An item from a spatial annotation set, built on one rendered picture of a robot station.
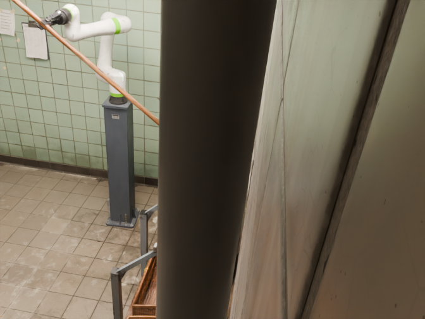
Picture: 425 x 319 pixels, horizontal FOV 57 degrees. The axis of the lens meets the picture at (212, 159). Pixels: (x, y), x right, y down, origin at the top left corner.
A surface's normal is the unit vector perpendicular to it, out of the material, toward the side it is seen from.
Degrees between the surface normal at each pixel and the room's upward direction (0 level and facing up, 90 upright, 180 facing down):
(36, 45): 84
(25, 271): 0
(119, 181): 90
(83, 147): 90
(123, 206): 90
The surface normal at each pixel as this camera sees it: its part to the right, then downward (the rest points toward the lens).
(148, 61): -0.15, 0.50
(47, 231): 0.08, -0.86
